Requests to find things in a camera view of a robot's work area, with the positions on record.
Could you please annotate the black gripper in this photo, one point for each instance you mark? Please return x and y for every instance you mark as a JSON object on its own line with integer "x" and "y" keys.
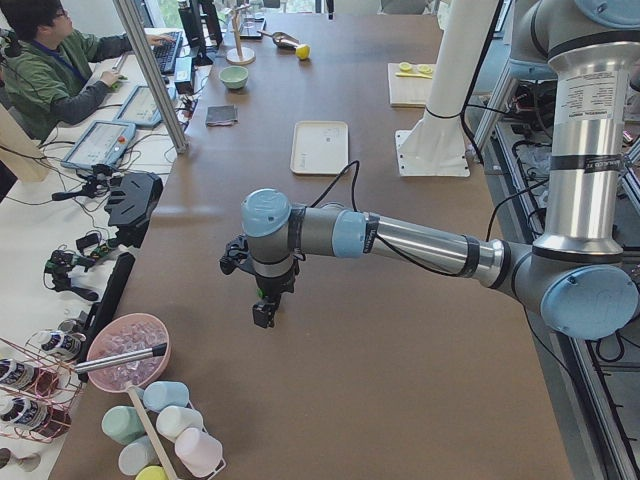
{"x": 274, "y": 286}

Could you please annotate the yellow lemon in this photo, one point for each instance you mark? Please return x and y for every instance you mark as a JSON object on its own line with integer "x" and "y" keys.
{"x": 302, "y": 52}

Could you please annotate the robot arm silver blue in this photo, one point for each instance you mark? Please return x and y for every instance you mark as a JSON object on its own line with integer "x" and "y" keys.
{"x": 571, "y": 275}

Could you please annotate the cream rabbit tray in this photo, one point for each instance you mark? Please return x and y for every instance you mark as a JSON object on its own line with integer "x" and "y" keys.
{"x": 319, "y": 147}

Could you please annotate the light blue cup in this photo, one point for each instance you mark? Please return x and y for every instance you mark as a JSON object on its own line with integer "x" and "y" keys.
{"x": 161, "y": 394}

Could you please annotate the white cup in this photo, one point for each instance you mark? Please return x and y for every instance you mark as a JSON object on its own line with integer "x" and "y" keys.
{"x": 172, "y": 421}

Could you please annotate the pink cup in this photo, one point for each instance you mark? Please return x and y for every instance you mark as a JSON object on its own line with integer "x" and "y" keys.
{"x": 199, "y": 452}

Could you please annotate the green cup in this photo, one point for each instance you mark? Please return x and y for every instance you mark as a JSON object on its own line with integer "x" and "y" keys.
{"x": 122, "y": 424}

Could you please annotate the pale grey cup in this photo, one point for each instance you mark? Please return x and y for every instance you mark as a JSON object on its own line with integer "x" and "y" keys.
{"x": 137, "y": 455}

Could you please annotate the yellow cup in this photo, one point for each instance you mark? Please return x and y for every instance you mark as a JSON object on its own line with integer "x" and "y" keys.
{"x": 152, "y": 472}

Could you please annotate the grey folded cloth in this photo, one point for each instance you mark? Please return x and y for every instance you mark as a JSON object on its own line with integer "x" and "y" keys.
{"x": 222, "y": 115}

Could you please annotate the teach pendant tablet near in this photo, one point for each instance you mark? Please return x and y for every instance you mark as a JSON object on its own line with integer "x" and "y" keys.
{"x": 103, "y": 143}

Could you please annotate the teach pendant tablet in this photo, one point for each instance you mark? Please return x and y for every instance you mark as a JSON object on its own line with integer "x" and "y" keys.
{"x": 140, "y": 109}
{"x": 103, "y": 143}

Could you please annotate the green bowl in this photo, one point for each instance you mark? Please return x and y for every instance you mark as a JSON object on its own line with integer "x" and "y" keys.
{"x": 234, "y": 77}

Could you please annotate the teach pendant tablet far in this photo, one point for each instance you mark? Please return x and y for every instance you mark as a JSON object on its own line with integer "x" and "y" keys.
{"x": 140, "y": 109}

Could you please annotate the wooden cup stand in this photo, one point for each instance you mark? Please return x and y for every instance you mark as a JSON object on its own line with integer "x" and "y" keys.
{"x": 239, "y": 54}

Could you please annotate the wooden cutting board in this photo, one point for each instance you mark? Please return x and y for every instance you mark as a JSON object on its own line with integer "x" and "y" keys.
{"x": 408, "y": 92}

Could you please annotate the metal scoop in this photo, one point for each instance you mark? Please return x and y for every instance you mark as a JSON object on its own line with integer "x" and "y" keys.
{"x": 281, "y": 39}

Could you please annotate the yellow plastic knife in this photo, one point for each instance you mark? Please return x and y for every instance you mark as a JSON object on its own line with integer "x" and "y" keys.
{"x": 412, "y": 75}

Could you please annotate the black keyboard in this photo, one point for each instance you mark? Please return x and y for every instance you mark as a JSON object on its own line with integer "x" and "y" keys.
{"x": 167, "y": 52}

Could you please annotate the person in green jacket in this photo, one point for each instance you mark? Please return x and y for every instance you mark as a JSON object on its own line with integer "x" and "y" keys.
{"x": 48, "y": 82}

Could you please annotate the wooden rack handle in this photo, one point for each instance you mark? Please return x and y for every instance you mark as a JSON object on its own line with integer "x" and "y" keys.
{"x": 164, "y": 459}

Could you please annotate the black gripper mount plate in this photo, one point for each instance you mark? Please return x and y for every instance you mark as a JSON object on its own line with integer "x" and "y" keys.
{"x": 133, "y": 197}

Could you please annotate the copper wire bottle rack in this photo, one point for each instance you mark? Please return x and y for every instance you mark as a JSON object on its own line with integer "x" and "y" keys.
{"x": 38, "y": 393}

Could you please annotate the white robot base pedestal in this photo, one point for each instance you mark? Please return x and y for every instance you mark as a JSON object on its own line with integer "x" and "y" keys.
{"x": 435, "y": 146}

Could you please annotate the aluminium frame post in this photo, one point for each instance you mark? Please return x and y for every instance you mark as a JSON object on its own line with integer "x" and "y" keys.
{"x": 128, "y": 15}

